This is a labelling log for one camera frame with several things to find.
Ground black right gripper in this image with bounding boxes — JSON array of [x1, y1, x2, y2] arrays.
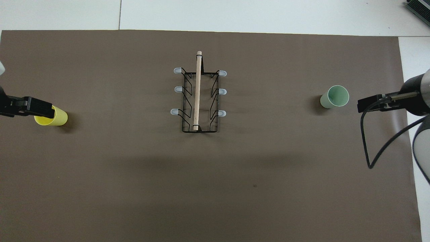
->
[[357, 75, 430, 116]]

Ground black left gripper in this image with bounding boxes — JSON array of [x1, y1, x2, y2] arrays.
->
[[0, 86, 56, 119]]

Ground yellow plastic cup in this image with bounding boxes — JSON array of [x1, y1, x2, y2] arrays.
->
[[34, 106, 68, 126]]

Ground light green plastic cup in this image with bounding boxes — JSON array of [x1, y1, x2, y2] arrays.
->
[[320, 85, 350, 109]]

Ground brown table mat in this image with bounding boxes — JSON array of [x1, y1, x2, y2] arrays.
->
[[0, 30, 423, 242]]

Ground green black electronic device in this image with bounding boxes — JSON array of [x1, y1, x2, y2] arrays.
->
[[405, 0, 430, 17]]

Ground black wire cup rack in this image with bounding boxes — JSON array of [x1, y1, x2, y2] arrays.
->
[[170, 51, 227, 133]]

